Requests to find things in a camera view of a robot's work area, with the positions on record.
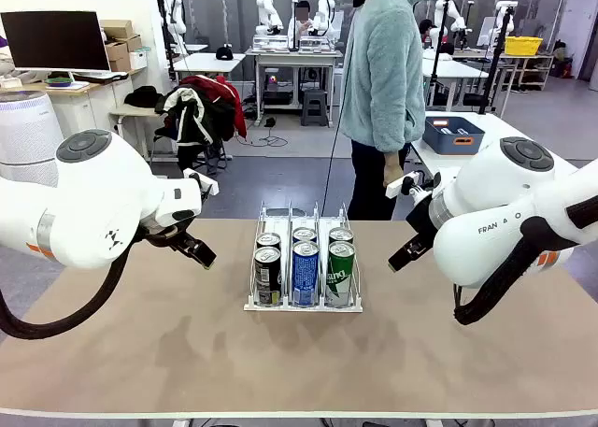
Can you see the red fire extinguisher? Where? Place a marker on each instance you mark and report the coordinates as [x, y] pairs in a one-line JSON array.
[[566, 67]]

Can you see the grey background work table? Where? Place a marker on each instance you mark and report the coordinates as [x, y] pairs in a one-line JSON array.
[[294, 55]]

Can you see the large white side table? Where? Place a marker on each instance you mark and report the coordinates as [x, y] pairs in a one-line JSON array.
[[504, 128]]

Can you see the yellow plastic crate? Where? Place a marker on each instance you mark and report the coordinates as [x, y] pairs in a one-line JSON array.
[[523, 45]]

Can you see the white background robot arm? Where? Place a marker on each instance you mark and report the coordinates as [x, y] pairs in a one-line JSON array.
[[446, 16], [327, 16], [268, 11], [175, 16], [504, 18]]

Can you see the red jacket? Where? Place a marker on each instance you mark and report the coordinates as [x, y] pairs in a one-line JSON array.
[[229, 95]]

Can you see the white desk with cabinet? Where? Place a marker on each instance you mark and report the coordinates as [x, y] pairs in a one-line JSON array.
[[79, 109]]

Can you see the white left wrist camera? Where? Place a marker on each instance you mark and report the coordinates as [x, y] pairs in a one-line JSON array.
[[202, 183]]

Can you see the black computer monitor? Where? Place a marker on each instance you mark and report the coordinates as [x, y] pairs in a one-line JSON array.
[[53, 41]]

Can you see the black hat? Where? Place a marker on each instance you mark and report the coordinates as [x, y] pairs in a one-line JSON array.
[[142, 95]]

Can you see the brown cardboard box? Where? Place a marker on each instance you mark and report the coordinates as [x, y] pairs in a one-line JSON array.
[[117, 51], [120, 65], [116, 29]]

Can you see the seated background person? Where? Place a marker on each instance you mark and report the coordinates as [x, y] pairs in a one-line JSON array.
[[303, 25]]

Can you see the grey plastic stool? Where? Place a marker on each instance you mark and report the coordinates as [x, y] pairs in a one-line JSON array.
[[314, 107]]

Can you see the green Chilsung cider can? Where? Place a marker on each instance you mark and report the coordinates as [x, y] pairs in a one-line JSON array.
[[340, 234], [340, 273]]

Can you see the black camera stand pole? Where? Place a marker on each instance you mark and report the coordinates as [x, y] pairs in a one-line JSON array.
[[439, 53], [495, 62]]

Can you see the black cap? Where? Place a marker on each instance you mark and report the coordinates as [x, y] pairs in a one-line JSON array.
[[225, 52]]

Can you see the green bowl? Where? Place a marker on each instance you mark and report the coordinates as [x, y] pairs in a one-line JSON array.
[[58, 81]]

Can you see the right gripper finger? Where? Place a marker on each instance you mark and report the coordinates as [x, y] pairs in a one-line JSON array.
[[419, 253], [402, 258]]

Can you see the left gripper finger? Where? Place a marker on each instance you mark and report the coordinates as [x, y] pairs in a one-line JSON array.
[[194, 258], [201, 248]]

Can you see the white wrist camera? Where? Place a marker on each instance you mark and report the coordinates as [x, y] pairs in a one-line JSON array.
[[202, 183], [396, 188]]

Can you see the person in teal fleece jacket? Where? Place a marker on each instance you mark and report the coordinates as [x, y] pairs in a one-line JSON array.
[[383, 72]]

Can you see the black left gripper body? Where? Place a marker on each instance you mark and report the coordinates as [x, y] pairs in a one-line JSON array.
[[168, 237]]

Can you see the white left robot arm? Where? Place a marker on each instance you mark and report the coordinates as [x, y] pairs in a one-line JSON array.
[[93, 203]]

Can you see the blue Pocari Sweat can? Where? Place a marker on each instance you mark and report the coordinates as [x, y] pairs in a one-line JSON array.
[[304, 234], [304, 273]]

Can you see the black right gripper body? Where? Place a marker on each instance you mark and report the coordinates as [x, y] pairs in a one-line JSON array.
[[422, 221]]

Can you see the person's right hand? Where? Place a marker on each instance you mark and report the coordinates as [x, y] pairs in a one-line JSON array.
[[392, 167]]

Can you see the small beige side table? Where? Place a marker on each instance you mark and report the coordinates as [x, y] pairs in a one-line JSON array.
[[131, 112]]

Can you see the black Pepsi can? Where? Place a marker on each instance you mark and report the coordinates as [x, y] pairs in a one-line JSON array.
[[268, 240], [266, 277]]

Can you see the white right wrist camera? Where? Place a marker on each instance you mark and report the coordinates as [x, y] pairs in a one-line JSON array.
[[396, 188]]

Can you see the person's right forearm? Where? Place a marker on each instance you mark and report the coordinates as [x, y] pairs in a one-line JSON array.
[[402, 123]]

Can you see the low wooden shelf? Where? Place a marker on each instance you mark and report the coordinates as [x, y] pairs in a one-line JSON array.
[[537, 62]]

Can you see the black and white jacket pile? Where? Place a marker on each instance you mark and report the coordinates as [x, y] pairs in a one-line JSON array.
[[201, 118]]

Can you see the white round air purifier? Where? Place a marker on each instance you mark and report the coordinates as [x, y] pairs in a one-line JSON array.
[[25, 128]]

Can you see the small white box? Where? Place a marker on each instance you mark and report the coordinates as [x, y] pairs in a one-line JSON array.
[[138, 59]]

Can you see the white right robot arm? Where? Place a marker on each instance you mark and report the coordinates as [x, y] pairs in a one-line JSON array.
[[490, 198]]

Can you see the white background desk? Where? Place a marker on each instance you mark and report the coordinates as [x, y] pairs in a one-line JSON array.
[[453, 68]]

